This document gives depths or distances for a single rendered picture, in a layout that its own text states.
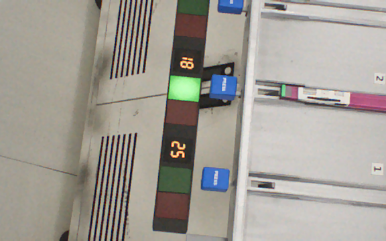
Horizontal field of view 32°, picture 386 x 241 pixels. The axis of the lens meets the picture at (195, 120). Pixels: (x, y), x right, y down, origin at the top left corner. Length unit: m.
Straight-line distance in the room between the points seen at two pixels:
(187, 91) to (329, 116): 0.17
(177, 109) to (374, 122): 0.23
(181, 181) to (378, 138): 0.23
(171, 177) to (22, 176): 0.71
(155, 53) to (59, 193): 0.38
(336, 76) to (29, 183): 0.81
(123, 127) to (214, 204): 0.30
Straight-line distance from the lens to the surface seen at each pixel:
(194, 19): 0.83
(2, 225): 1.42
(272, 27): 0.83
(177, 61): 0.81
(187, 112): 0.79
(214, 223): 1.18
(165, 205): 0.77
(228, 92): 0.78
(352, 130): 0.81
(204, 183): 0.76
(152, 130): 1.32
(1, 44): 1.45
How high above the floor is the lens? 1.17
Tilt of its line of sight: 39 degrees down
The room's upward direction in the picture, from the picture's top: 83 degrees clockwise
